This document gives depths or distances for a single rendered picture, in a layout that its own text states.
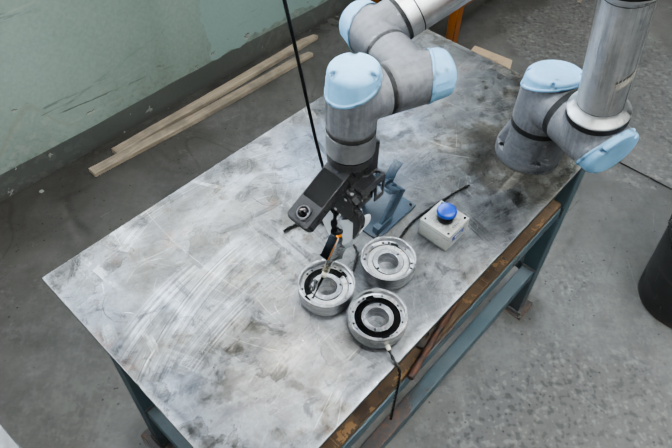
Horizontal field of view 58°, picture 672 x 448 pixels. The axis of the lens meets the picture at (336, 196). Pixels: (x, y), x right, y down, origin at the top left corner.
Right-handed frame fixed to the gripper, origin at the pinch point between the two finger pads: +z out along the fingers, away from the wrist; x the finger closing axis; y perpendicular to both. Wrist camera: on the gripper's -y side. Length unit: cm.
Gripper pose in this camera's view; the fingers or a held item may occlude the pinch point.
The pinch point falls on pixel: (338, 240)
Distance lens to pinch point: 105.4
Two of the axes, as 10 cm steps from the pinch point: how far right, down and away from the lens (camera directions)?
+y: 6.7, -5.5, 5.1
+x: -7.5, -5.0, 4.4
